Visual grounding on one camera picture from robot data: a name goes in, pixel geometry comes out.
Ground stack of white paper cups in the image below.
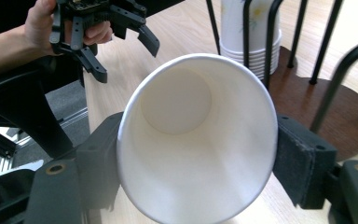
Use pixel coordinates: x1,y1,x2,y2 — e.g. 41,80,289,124
219,0,283,81

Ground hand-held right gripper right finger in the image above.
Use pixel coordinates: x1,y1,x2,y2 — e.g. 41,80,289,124
272,114,338,210

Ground single white paper cup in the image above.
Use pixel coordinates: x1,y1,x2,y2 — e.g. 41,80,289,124
116,52,280,224

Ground wooden cup holder black rods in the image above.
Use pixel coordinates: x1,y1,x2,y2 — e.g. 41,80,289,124
205,0,358,162

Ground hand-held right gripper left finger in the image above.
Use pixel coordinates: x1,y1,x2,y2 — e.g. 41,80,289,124
76,112,125,210

